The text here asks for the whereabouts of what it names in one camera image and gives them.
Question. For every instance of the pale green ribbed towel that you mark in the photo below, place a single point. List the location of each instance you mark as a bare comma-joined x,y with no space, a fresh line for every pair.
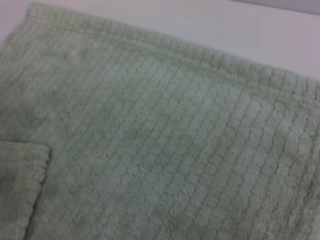
160,137

